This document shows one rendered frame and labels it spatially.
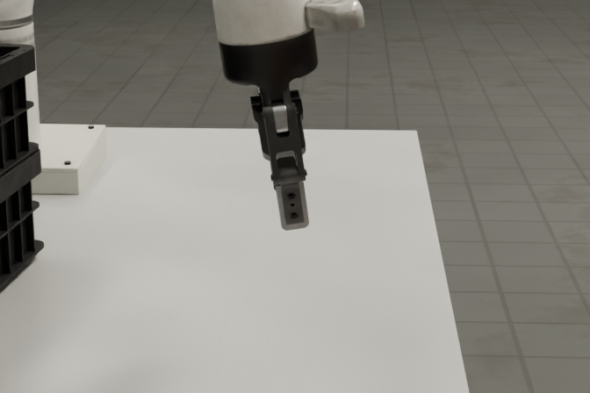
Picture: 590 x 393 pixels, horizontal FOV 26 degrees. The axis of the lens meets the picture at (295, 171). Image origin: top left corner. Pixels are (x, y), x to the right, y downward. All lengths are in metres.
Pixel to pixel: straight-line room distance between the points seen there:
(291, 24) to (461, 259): 2.58
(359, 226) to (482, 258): 2.05
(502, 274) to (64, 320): 2.29
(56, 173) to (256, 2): 0.72
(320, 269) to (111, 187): 0.41
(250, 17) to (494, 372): 1.95
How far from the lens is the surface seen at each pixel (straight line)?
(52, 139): 1.74
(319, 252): 1.40
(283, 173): 0.95
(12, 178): 1.30
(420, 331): 1.20
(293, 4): 0.97
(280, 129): 0.95
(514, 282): 3.36
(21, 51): 1.33
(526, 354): 2.93
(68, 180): 1.63
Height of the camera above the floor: 1.16
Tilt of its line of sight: 15 degrees down
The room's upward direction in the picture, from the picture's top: straight up
